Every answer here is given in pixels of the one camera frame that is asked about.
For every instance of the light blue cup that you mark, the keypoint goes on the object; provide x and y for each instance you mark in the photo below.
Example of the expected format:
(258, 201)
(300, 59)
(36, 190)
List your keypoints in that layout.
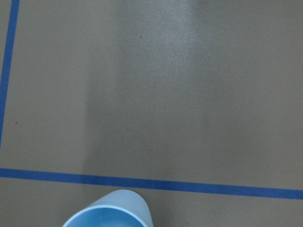
(120, 208)

